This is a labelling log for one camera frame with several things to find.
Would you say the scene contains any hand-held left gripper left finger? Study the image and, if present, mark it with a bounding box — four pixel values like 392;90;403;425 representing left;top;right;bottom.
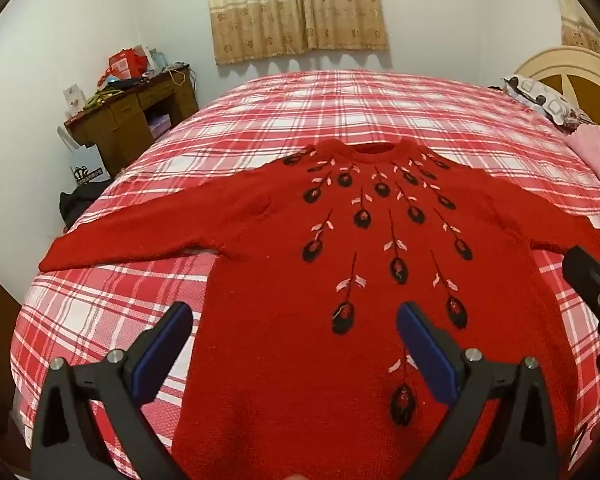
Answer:
30;301;193;480

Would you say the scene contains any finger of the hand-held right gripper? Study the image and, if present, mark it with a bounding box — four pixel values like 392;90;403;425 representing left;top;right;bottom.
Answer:
562;246;600;318

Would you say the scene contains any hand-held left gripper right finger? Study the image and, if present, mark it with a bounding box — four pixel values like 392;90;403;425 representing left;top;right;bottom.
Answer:
396;301;573;480

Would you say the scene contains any red knitted sweater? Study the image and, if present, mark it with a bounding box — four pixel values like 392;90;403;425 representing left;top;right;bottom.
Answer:
39;138;600;480

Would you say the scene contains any pink blanket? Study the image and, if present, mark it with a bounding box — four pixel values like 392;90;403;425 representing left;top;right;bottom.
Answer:
566;124;600;222

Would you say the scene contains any black bag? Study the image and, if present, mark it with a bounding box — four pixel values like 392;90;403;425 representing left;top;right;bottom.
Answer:
60;178;113;233

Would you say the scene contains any patterned pillow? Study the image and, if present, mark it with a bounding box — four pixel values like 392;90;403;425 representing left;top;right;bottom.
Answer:
502;75;593;133

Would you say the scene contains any white paper bag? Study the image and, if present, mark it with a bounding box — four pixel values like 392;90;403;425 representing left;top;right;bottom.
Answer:
57;125;112;192

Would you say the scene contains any cream wooden headboard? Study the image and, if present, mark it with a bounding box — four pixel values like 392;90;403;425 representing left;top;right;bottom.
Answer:
514;46;600;126

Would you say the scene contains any brown wooden desk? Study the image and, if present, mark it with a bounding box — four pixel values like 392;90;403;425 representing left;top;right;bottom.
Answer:
64;64;200;181

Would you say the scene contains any beige patterned curtain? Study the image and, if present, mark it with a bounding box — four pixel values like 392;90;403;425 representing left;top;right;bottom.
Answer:
557;0;600;56
203;0;391;66

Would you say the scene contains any green yellow bundle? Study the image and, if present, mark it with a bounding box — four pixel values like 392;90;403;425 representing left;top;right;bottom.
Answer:
82;87;126;111

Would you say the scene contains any red plaid bed sheet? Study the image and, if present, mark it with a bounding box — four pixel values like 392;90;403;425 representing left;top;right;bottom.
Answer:
10;69;600;467

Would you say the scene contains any white card box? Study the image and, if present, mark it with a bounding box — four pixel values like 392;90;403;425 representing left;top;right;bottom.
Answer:
63;82;87;116

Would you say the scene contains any red gift box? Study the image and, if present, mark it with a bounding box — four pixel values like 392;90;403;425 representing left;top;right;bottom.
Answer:
108;49;148;81

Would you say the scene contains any pale blue bag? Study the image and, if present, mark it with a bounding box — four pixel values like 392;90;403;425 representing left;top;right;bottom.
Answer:
140;45;173;73

